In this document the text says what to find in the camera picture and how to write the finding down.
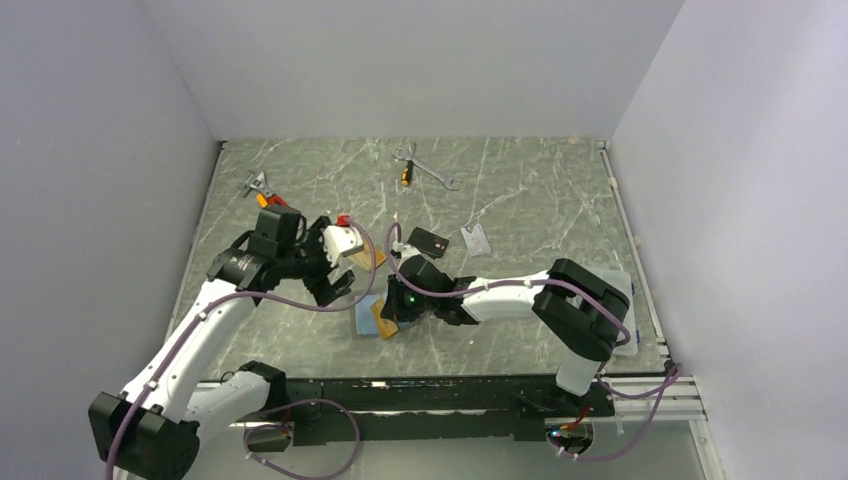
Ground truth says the gold credit card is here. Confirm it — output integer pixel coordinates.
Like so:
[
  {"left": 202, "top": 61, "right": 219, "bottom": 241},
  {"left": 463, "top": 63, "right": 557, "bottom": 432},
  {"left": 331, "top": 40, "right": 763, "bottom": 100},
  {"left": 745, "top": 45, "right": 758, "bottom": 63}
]
[
  {"left": 348, "top": 244, "right": 386, "bottom": 272},
  {"left": 370, "top": 297, "right": 399, "bottom": 340}
]

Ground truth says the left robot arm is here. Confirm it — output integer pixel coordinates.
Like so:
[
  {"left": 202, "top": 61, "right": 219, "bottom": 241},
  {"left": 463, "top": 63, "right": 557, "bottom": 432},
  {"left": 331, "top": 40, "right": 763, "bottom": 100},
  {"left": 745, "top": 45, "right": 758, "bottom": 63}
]
[{"left": 88, "top": 205, "right": 373, "bottom": 479}]

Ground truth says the black base frame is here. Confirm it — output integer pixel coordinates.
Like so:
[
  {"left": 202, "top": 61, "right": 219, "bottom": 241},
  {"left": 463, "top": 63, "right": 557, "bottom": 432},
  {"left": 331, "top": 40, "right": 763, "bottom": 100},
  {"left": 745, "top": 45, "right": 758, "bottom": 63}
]
[{"left": 242, "top": 374, "right": 615, "bottom": 446}]

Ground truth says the aluminium rail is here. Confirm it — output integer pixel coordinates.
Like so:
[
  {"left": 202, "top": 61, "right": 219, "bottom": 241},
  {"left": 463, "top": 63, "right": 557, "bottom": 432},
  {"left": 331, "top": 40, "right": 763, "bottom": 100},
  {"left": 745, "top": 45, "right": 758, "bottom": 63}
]
[{"left": 121, "top": 376, "right": 708, "bottom": 431}]

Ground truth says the black credit card stack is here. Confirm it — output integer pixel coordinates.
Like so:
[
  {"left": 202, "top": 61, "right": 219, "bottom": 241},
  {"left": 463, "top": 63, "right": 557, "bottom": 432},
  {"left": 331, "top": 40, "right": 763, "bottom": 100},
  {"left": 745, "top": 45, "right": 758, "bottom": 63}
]
[{"left": 407, "top": 227, "right": 449, "bottom": 259}]

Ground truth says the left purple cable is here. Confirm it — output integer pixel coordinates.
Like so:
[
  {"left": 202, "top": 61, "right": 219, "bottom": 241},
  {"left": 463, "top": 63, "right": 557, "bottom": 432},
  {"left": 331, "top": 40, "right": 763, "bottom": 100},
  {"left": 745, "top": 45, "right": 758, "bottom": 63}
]
[{"left": 104, "top": 218, "right": 379, "bottom": 480}]

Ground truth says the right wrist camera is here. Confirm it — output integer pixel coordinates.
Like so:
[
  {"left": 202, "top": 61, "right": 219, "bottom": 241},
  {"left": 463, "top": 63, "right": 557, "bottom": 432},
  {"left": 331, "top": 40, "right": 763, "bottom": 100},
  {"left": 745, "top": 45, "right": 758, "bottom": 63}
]
[{"left": 391, "top": 242, "right": 421, "bottom": 263}]

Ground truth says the yellow black screwdriver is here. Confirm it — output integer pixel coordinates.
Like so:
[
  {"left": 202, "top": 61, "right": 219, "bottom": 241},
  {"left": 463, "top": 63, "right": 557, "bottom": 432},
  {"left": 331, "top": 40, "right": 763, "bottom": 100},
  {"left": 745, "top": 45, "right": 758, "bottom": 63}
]
[{"left": 400, "top": 159, "right": 415, "bottom": 186}]

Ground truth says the red adjustable wrench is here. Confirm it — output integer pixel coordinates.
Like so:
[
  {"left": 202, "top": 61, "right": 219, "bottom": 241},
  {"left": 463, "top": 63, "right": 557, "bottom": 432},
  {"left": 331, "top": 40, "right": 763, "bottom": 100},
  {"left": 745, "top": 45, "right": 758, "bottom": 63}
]
[{"left": 240, "top": 170, "right": 288, "bottom": 206}]

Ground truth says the silver open-end wrench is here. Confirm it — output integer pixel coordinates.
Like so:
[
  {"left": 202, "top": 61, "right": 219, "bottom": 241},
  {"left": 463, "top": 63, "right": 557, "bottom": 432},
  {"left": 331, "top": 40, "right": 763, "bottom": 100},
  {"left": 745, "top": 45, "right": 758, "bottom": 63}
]
[{"left": 393, "top": 148, "right": 461, "bottom": 191}]

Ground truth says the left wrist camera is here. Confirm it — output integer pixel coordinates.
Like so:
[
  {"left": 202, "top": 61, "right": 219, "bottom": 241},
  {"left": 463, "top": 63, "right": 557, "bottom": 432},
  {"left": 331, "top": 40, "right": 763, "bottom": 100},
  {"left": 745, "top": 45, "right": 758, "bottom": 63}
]
[{"left": 322, "top": 214, "right": 365, "bottom": 267}]

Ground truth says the clear plastic screw box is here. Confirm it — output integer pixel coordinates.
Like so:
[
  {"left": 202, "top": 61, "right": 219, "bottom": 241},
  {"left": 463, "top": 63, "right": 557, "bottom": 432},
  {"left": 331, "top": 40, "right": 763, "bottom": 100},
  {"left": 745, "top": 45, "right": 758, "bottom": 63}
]
[{"left": 596, "top": 265, "right": 640, "bottom": 358}]

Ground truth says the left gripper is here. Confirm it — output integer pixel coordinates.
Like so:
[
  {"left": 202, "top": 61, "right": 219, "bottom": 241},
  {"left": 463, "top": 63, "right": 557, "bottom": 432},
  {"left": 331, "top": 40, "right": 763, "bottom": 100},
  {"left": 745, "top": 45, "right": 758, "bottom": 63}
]
[{"left": 279, "top": 217, "right": 355, "bottom": 305}]

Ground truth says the silver credit card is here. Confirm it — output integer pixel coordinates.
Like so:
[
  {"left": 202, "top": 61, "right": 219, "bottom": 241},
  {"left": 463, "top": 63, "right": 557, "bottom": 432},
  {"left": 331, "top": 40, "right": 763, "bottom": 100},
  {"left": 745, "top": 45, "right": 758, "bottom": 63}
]
[{"left": 460, "top": 223, "right": 492, "bottom": 257}]

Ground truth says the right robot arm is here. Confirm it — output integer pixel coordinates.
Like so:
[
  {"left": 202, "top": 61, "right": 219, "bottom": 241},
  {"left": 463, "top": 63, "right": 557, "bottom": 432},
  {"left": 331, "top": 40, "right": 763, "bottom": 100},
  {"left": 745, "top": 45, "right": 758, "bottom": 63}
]
[{"left": 379, "top": 255, "right": 635, "bottom": 415}]

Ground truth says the grey card holder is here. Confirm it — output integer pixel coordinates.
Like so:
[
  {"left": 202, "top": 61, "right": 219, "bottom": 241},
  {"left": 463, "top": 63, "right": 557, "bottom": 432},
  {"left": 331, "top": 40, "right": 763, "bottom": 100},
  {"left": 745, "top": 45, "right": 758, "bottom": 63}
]
[{"left": 351, "top": 291, "right": 417, "bottom": 340}]

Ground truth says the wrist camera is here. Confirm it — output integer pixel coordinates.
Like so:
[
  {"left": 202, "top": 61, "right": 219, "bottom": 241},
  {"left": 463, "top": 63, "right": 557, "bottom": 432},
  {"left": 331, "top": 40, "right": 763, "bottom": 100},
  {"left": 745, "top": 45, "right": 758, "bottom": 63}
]
[
  {"left": 322, "top": 214, "right": 365, "bottom": 267},
  {"left": 391, "top": 242, "right": 421, "bottom": 263}
]

